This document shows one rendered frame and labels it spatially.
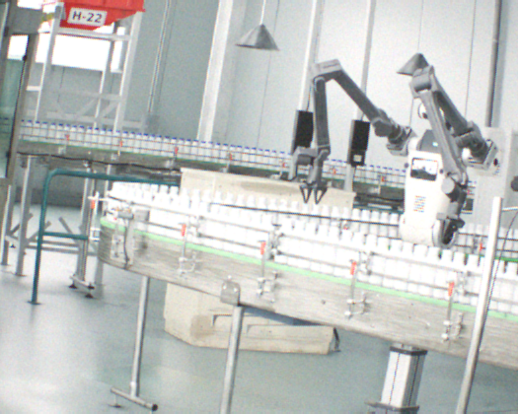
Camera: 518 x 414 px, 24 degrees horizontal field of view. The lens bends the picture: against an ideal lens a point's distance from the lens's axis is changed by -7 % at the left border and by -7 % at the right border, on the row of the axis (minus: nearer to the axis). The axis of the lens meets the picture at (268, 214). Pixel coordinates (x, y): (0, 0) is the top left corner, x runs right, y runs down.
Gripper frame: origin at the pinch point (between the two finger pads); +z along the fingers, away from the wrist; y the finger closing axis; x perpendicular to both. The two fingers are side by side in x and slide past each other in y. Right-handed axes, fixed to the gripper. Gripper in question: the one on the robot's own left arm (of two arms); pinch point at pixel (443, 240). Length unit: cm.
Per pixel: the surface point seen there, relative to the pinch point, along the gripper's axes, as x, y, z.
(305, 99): 376, -496, -215
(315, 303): -13, -36, 36
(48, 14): 187, -649, -200
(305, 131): 383, -488, -188
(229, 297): -12, -80, 41
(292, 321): 21, -75, 38
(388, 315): -13.6, -0.4, 34.7
